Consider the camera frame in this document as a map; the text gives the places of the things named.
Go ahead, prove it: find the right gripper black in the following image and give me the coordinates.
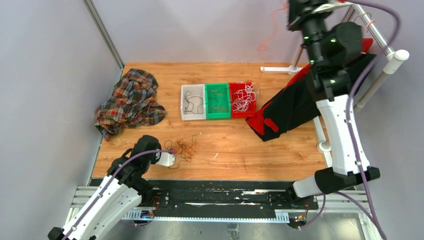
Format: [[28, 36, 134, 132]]
[[285, 0, 336, 68]]

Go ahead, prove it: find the orange cable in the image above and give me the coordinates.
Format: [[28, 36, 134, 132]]
[[257, 3, 290, 54]]

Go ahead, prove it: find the white cable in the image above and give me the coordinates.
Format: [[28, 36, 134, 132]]
[[231, 82, 259, 114]]

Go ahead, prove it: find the cable pile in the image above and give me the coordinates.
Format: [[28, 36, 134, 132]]
[[164, 132, 200, 170]]

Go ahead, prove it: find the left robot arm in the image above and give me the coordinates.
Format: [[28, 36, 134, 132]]
[[47, 135, 164, 240]]

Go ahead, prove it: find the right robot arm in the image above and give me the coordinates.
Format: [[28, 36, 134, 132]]
[[285, 0, 381, 209]]

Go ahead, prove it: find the pink hanger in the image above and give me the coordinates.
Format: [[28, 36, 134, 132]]
[[358, 12, 375, 32]]

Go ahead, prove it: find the black garment on hanger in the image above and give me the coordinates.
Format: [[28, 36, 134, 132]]
[[255, 52, 378, 143]]

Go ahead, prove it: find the red bin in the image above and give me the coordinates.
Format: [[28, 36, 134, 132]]
[[228, 82, 257, 118]]

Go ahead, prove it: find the clothes rack metal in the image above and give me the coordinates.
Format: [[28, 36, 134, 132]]
[[260, 4, 410, 167]]

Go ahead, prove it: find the red garment on hanger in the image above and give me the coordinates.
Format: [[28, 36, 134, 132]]
[[245, 38, 375, 137]]

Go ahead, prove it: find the green bin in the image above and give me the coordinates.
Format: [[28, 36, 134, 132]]
[[205, 83, 231, 120]]

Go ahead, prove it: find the white bin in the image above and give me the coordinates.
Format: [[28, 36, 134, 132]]
[[180, 84, 207, 121]]

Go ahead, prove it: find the plaid cloth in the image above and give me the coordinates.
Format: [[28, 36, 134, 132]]
[[94, 68, 167, 141]]

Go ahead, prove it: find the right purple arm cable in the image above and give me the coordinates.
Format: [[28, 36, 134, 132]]
[[344, 0, 402, 240]]

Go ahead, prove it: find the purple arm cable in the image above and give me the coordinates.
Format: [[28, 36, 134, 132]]
[[344, 0, 402, 240], [61, 149, 176, 240]]

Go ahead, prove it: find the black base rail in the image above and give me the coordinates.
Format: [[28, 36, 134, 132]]
[[127, 180, 318, 223]]

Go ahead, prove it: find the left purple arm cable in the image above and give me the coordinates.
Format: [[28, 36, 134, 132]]
[[61, 149, 176, 240]]

